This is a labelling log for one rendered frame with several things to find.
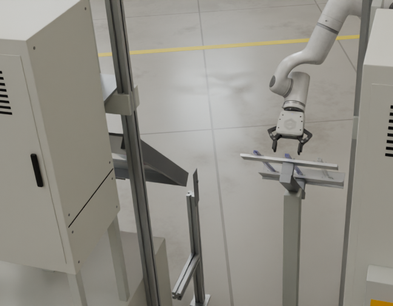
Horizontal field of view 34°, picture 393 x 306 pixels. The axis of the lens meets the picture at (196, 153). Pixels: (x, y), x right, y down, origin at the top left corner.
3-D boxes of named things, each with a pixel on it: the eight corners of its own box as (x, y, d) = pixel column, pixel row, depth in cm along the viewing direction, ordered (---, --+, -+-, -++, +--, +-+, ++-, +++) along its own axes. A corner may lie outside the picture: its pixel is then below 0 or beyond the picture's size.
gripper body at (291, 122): (279, 105, 243) (274, 132, 240) (306, 107, 241) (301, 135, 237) (281, 113, 250) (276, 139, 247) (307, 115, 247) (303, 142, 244)
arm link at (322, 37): (307, 17, 233) (271, 93, 241) (342, 34, 239) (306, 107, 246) (298, 13, 242) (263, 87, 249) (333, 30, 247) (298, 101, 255)
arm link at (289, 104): (281, 99, 244) (279, 106, 243) (304, 101, 241) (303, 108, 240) (283, 108, 251) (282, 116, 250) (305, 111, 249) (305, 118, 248)
